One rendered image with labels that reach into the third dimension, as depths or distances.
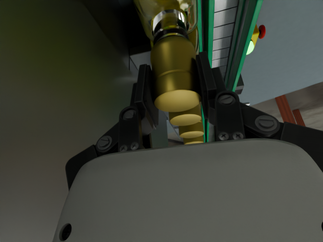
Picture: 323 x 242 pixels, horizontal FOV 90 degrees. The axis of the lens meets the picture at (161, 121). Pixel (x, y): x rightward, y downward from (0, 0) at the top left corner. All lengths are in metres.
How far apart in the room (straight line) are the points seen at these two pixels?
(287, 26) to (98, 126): 0.69
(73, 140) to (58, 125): 0.02
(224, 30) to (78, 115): 0.39
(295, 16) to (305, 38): 0.14
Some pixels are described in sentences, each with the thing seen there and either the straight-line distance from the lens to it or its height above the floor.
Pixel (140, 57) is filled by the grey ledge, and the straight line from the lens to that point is 0.50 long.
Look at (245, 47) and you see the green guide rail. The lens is 0.41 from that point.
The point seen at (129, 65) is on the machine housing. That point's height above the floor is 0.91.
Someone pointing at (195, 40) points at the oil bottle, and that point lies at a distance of 0.20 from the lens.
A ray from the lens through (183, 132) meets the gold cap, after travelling 0.21.
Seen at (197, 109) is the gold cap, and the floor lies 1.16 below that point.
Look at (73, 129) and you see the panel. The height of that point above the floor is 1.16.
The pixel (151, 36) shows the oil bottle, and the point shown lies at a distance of 0.18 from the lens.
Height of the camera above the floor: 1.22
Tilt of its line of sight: 22 degrees down
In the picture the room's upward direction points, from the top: 176 degrees clockwise
